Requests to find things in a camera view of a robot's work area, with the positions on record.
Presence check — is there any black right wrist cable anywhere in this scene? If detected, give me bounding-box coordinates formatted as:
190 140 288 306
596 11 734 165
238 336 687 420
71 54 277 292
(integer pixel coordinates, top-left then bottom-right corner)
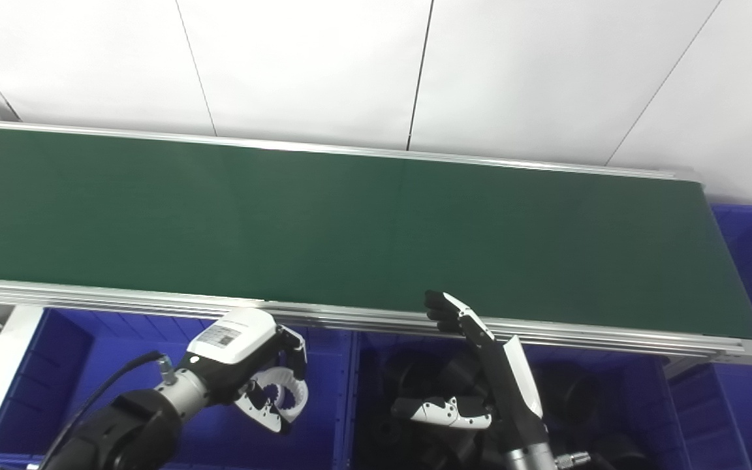
554 450 593 469

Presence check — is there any blue bin with black parts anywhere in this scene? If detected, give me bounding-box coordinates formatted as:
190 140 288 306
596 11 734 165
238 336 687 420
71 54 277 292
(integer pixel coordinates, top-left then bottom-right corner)
349 329 695 470

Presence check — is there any white ring-shaped plastic part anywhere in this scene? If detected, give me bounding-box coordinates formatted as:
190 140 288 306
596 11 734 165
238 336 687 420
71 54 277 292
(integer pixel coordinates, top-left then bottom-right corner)
235 366 309 436

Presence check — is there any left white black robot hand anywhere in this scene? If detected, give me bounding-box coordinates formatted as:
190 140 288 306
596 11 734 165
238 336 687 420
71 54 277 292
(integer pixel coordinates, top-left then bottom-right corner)
179 307 309 418

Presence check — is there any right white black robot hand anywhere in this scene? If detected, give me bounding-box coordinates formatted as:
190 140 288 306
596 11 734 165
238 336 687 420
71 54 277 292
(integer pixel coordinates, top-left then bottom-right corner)
391 290 547 452

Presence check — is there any black cylindrical plastic part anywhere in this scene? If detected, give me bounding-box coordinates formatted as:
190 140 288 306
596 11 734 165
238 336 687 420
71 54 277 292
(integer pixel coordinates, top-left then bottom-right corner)
362 418 419 470
381 352 445 400
593 432 646 470
531 362 593 422

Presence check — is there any blue bin with white parts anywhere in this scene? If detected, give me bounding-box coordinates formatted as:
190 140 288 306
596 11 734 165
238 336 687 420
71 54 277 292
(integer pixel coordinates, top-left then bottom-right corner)
0 307 358 470

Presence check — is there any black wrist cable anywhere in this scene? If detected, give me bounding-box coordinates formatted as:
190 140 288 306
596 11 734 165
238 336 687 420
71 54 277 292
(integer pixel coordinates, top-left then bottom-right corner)
37 351 178 470
554 450 593 469

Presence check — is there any green conveyor belt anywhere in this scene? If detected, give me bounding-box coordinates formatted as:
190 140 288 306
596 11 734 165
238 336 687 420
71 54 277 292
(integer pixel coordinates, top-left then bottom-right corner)
0 119 752 366

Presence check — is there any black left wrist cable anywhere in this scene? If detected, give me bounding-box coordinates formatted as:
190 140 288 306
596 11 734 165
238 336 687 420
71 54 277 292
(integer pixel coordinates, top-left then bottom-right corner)
37 351 178 470

